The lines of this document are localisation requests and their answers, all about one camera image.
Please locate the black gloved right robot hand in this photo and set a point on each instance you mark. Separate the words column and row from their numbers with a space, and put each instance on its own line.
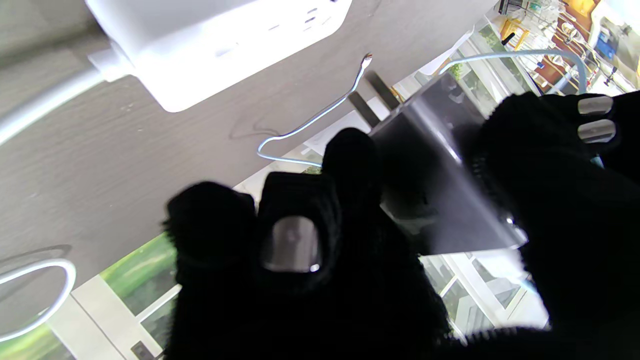
column 325, row 300

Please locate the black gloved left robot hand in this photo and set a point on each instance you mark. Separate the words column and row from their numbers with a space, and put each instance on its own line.
column 610, row 125

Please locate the grey charger adapter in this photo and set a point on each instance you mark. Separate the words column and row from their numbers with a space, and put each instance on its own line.
column 440, row 165

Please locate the white power strip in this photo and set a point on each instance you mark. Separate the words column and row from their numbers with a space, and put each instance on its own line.
column 210, row 45

